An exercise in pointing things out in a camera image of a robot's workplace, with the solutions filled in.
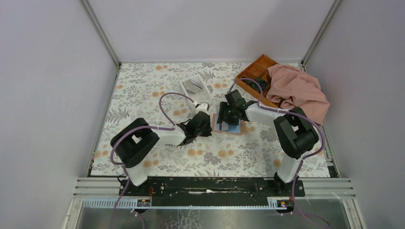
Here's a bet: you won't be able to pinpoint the floral table mat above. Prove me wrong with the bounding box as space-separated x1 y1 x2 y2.
90 63 285 177

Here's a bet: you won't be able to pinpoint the white plastic card box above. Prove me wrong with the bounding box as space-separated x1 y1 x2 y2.
179 74 211 112

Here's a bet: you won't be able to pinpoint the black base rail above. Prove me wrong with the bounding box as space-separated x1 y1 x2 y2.
119 177 305 207

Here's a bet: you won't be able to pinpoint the pink cloth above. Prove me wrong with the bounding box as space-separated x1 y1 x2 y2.
266 64 330 125

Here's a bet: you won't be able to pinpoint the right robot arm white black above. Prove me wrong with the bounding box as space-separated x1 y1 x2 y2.
217 90 325 197

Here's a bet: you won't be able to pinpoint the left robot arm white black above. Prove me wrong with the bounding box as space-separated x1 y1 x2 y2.
110 111 212 196

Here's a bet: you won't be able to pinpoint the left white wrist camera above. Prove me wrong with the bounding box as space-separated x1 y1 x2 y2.
195 102 210 114

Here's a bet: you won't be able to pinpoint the silver cards in box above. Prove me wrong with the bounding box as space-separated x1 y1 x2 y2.
182 79 203 94

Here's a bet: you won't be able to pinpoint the dark green items in tray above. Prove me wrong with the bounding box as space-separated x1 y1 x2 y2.
242 77 268 93

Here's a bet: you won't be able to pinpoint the orange wooden tray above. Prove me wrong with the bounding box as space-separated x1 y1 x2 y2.
235 54 281 108

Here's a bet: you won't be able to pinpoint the tan leather card holder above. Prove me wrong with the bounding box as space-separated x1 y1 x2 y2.
211 114 246 135

